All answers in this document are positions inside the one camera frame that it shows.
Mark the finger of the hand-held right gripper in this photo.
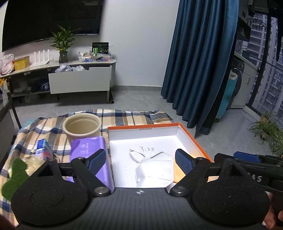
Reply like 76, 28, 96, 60
234, 151, 260, 163
214, 153, 235, 164

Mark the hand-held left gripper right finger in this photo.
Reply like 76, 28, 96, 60
169, 149, 246, 197

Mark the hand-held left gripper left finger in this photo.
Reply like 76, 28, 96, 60
36, 149, 111, 197

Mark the white face mask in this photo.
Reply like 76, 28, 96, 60
129, 149, 175, 189

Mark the orange-rimmed white box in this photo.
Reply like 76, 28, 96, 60
107, 123, 214, 189

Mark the yellow sponge with green scourer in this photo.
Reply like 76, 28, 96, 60
1, 157, 31, 202

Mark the person's right hand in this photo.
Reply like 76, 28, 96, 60
263, 191, 283, 229

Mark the purple tissue pack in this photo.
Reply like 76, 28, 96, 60
66, 136, 115, 192

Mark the potted spider plant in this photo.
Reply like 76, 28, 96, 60
247, 110, 283, 156

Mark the beige cup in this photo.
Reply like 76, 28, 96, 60
62, 113, 101, 141

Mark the blue packet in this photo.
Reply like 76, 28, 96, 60
35, 139, 55, 161

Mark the plaid blanket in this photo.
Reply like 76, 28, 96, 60
0, 108, 175, 228

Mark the blue suitcase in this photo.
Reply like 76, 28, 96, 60
215, 68, 242, 121

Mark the clear plastic bag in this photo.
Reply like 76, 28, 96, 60
24, 155, 48, 176

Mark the white balcony cabinet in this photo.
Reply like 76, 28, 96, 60
232, 53, 259, 109

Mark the white drawer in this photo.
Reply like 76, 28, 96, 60
48, 66, 111, 95

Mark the blue curtain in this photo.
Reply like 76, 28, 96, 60
160, 0, 240, 136

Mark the dark side table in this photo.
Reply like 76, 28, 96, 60
0, 91, 22, 171

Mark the tray of small items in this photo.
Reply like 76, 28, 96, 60
77, 51, 111, 63

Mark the black green box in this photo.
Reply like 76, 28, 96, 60
92, 42, 110, 56

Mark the white television cabinet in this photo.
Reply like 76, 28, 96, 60
0, 58, 117, 103

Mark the white router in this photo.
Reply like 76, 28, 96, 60
30, 50, 55, 68

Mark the yellow cardboard box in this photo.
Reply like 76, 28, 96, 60
14, 56, 30, 70

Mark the green bamboo plant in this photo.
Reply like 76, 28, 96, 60
50, 25, 82, 53

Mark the white red plastic bag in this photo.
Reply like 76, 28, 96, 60
0, 54, 15, 75

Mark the hanging drying rack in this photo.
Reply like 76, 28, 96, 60
245, 18, 268, 31

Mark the black television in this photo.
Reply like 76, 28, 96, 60
2, 0, 104, 53

